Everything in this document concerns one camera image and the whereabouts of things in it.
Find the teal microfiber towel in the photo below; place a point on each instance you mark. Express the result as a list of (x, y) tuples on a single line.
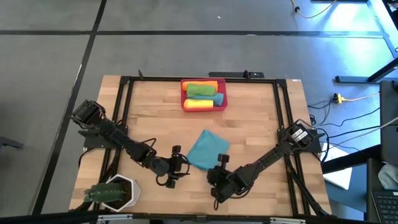
[(214, 98), (208, 151)]

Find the black desk leg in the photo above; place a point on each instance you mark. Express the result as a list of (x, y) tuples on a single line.
[(351, 79)]

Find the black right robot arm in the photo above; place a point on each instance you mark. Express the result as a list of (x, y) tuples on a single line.
[(273, 155)]

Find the white hexagonal plant pot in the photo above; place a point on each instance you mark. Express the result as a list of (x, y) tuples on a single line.
[(133, 189)]

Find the black mounting bar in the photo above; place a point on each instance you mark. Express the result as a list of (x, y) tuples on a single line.
[(236, 74)]

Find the black aluminium table frame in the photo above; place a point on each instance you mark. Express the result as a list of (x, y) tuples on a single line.
[(155, 79)]

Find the black overhead rail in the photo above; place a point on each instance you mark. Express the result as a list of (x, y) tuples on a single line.
[(62, 217)]

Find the black laptop keyboard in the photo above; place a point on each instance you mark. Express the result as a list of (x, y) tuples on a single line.
[(385, 207)]

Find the white paper sheet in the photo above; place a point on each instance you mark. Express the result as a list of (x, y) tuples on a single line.
[(339, 177)]

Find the pink translucent plastic basket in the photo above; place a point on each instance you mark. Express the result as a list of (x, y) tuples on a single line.
[(224, 93)]

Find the green microfiber towel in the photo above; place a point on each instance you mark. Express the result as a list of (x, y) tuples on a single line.
[(200, 90)]

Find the yellow power plug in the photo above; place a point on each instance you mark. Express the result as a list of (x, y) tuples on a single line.
[(339, 99)]

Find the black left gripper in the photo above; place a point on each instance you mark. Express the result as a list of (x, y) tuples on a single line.
[(164, 166)]

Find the yellow microfiber towel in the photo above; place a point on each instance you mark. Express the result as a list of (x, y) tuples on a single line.
[(198, 103)]

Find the grey cloth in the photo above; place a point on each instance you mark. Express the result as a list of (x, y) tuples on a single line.
[(388, 177)]

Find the green cactus plant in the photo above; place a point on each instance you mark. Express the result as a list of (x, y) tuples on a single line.
[(104, 193)]

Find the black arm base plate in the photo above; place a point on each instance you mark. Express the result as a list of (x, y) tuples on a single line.
[(314, 146), (93, 143)]

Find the orange microfiber towel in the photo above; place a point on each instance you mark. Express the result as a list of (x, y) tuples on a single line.
[(200, 83)]

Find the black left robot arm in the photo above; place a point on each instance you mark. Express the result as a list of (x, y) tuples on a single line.
[(109, 130)]

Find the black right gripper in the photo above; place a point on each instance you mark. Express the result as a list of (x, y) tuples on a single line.
[(222, 179)]

